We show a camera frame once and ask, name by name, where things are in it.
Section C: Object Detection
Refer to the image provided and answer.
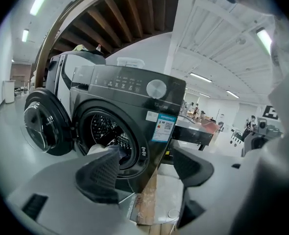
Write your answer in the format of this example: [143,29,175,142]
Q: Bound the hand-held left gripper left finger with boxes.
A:
[7,148,145,235]

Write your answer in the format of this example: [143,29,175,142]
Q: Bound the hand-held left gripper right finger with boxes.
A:
[172,147,255,235]

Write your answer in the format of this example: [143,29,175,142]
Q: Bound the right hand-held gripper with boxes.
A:
[241,105,284,157]

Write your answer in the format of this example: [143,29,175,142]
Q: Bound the purple clothes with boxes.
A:
[109,143,126,166]

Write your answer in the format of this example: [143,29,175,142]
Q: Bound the black washing machine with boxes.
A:
[70,65,187,193]

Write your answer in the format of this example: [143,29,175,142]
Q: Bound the round washer door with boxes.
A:
[24,87,76,156]

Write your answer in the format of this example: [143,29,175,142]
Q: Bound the blue and white label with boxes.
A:
[151,114,178,143]

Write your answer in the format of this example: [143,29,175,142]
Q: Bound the silver round knob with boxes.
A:
[146,79,167,99]

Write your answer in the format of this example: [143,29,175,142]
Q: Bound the white bin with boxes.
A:
[3,80,16,104]

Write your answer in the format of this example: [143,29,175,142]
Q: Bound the black and white appliance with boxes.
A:
[46,50,106,107]

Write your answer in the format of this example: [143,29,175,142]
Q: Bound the brown wooden staircase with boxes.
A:
[35,0,182,89]

